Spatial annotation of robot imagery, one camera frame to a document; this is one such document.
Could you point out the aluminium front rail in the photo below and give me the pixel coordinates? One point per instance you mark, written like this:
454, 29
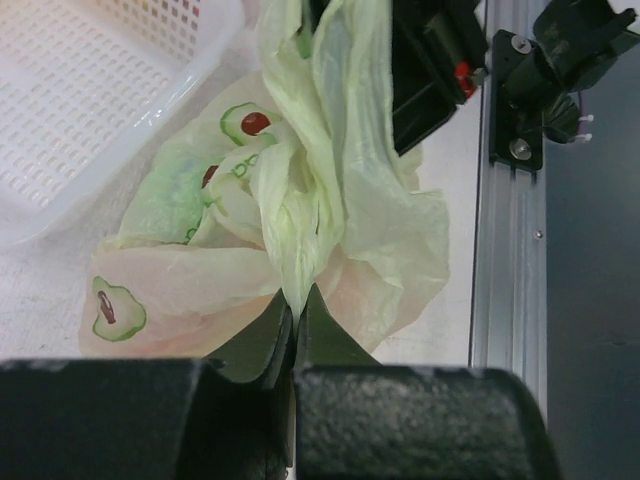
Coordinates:
509, 294

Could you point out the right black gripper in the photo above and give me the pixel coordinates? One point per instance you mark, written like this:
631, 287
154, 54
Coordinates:
438, 62

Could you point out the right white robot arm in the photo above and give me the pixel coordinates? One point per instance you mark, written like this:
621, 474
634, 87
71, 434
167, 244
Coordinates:
577, 43

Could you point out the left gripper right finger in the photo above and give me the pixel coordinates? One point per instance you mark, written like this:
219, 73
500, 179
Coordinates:
359, 419

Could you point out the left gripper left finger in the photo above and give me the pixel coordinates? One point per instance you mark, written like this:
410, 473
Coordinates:
223, 416

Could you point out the green avocado print plastic bag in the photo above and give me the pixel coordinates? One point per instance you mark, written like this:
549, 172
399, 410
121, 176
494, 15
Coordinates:
287, 180

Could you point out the white plastic basket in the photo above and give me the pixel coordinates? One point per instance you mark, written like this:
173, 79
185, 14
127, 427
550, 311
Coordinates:
85, 86

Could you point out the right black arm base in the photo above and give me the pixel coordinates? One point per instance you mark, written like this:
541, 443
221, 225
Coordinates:
515, 115

